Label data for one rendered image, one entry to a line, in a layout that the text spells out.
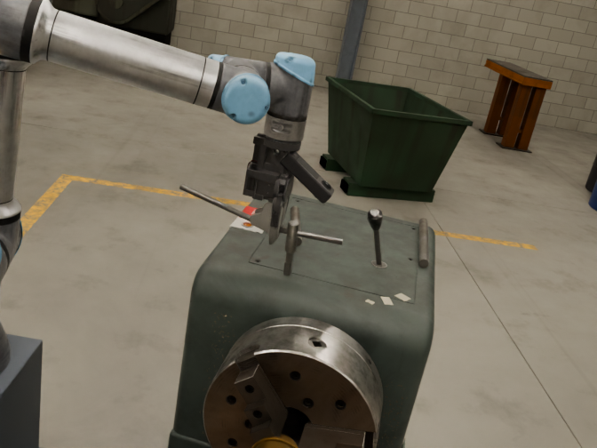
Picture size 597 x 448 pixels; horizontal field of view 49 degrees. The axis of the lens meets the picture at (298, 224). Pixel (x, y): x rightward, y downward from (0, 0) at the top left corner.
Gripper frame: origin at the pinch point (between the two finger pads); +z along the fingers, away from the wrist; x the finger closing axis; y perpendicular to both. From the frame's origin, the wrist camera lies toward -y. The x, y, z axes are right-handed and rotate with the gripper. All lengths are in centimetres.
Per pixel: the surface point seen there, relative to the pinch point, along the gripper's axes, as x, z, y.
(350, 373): 21.8, 11.3, -20.4
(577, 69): -1077, 31, -276
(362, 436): 24.9, 20.7, -24.9
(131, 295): -182, 133, 104
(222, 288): 7.0, 10.0, 7.4
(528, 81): -800, 39, -161
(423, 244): -29.3, 5.1, -30.1
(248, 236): -14.4, 7.3, 8.6
